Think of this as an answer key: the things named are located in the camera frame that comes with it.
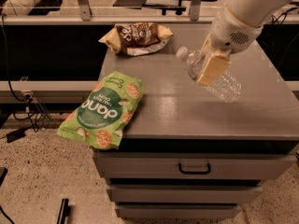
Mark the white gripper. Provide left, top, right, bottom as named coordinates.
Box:
left=196, top=5, right=263, bottom=86

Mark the metal glass barrier frame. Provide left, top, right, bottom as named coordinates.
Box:
left=0, top=0, right=299, bottom=26

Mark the clear plastic water bottle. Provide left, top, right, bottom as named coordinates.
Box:
left=176, top=47, right=242, bottom=103

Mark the black floor bracket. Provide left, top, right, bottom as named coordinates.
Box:
left=56, top=199, right=70, bottom=224

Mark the black cable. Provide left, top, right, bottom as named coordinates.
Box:
left=0, top=14, right=48, bottom=133

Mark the seated person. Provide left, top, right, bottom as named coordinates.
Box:
left=0, top=0, right=63, bottom=16

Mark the black drawer handle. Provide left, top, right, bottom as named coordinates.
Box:
left=178, top=163, right=211, bottom=175

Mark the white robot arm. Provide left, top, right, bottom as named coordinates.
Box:
left=196, top=0, right=291, bottom=86

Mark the brown yellow snack bag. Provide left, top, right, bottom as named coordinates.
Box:
left=99, top=22, right=174, bottom=56

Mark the green rice chips bag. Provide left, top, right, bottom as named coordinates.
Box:
left=57, top=71, right=143, bottom=150

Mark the grey drawer cabinet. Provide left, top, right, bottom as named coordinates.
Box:
left=93, top=24, right=299, bottom=218

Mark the black power adapter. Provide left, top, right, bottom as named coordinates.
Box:
left=7, top=129, right=25, bottom=143

